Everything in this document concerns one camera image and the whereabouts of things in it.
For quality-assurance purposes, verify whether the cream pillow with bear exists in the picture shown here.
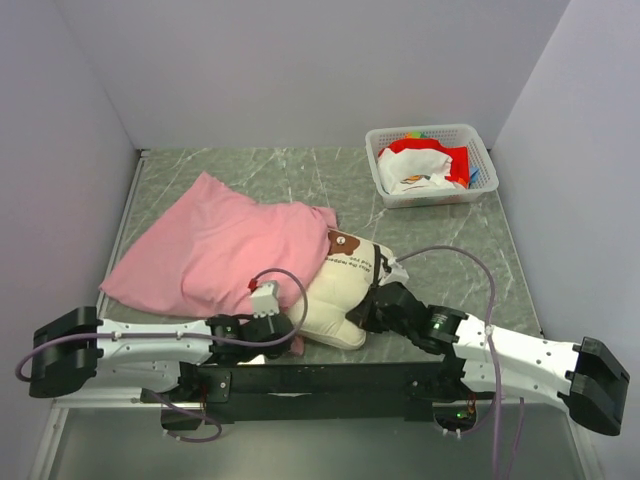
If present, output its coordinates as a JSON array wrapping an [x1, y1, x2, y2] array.
[[287, 228, 409, 351]]

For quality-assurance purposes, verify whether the pink pillowcase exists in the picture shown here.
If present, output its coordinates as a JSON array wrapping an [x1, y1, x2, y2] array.
[[100, 173, 337, 318]]

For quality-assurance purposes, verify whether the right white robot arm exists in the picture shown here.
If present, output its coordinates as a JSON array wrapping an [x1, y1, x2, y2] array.
[[346, 282, 630, 436]]

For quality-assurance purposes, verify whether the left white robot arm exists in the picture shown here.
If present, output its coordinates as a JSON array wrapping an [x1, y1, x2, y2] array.
[[26, 307, 296, 402]]

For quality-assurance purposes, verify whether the black base beam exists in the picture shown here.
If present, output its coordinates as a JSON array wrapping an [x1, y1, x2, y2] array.
[[162, 361, 492, 424]]

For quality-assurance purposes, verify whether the white and red cloth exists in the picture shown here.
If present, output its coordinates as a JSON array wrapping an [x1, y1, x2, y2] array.
[[376, 137, 471, 196]]

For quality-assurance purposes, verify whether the white plastic basket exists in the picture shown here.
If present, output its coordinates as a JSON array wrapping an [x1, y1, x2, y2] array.
[[365, 124, 499, 209]]

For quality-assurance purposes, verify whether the colourful cloth in basket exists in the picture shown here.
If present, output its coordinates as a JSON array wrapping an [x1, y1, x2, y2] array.
[[405, 132, 478, 188]]

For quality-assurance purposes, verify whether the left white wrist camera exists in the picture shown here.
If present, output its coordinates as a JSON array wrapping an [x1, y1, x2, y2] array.
[[249, 281, 280, 318]]

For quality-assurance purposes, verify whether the aluminium rail frame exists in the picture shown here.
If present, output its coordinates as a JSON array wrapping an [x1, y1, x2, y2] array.
[[29, 149, 601, 480]]

